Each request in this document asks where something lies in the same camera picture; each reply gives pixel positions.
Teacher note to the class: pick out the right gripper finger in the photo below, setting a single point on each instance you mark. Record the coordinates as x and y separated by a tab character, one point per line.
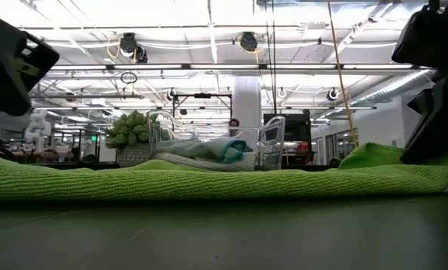
441	131

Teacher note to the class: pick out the clear plastic bin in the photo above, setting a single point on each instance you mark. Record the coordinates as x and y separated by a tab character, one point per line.
272	142

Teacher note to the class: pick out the light blue microfiber towel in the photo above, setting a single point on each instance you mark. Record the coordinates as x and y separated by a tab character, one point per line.
212	148

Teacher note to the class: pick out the white waffle-weave towel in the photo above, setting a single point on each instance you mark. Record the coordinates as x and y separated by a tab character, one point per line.
208	164

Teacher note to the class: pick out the green microfiber towel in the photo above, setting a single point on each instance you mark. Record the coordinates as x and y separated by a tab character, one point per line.
208	183

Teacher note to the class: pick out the small black ceiling reel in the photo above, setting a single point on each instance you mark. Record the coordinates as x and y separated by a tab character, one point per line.
171	94
332	93

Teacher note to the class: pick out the small white ceiling reel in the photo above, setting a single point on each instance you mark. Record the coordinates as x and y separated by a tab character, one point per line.
278	92

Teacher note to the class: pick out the white round column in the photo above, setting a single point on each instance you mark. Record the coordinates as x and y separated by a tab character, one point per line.
246	101

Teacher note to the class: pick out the person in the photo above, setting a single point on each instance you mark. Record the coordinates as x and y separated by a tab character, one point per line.
234	125

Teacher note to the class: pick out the potted green succulent plant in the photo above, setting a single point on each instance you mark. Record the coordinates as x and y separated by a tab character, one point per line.
128	131

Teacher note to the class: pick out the white robot figure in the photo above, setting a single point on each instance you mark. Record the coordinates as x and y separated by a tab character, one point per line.
39	127

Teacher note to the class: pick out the silver ventilation duct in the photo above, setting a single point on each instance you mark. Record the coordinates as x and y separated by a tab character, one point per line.
392	87

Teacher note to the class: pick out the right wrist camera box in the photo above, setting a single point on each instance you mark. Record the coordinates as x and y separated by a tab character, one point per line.
433	35

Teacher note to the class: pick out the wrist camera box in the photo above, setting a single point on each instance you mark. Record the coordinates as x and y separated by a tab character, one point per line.
9	67
433	35

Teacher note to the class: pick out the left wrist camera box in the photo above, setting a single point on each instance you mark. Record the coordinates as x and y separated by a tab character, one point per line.
9	67

